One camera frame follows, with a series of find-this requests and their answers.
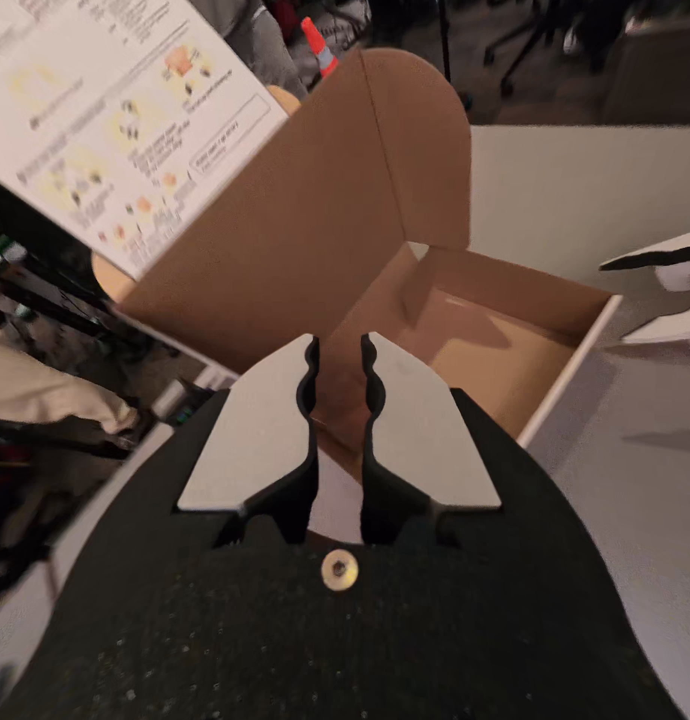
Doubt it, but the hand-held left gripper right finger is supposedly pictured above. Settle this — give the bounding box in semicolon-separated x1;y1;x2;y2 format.
360;331;502;545

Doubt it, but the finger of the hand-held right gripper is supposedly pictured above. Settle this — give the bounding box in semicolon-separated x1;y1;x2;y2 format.
621;304;690;359
598;229;690;293

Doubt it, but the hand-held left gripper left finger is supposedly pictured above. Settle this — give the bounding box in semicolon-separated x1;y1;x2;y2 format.
177;333;321;545

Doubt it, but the brown cardboard box with lid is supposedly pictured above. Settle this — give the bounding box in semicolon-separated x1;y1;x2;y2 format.
0;0;624;486

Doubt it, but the black device with green light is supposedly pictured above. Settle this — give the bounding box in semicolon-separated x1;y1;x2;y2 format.
151;378;221;428

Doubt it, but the beige cloth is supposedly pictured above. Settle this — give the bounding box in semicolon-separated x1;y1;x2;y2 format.
0;319;141;437

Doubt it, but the black office chair base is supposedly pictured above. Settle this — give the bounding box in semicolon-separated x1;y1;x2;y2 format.
483;0;585;100

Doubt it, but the black stand pole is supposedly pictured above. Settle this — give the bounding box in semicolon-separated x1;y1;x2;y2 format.
436;0;474;111

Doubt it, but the grey cloth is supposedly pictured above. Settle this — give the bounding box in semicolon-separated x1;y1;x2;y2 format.
190;0;310;103

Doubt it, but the orange traffic cone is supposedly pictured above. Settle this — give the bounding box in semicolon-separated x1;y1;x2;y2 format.
300;16;340;80

